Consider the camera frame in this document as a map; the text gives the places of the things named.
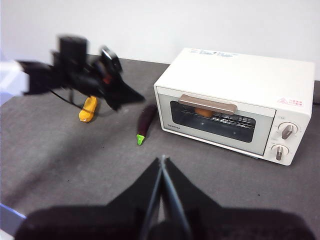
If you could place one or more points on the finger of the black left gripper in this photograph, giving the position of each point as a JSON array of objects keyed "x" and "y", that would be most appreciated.
[
  {"x": 125, "y": 90},
  {"x": 117, "y": 101}
]

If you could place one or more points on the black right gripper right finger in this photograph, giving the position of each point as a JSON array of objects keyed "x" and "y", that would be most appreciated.
[{"x": 237, "y": 222}]

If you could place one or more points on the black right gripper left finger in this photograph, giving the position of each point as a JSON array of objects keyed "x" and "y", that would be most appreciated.
[{"x": 100, "y": 222}]

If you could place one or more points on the brown potato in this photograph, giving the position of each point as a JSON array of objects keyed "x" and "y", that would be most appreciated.
[{"x": 203, "y": 113}]

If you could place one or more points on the beige oven knob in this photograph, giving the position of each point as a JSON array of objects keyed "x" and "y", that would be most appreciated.
[
  {"x": 287, "y": 130},
  {"x": 280, "y": 152}
]

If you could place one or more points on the white toaster oven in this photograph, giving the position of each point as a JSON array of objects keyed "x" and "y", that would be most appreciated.
[{"x": 237, "y": 75}]

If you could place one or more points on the purple eggplant with green stem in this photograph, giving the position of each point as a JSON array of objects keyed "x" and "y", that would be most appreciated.
[{"x": 146, "y": 120}]

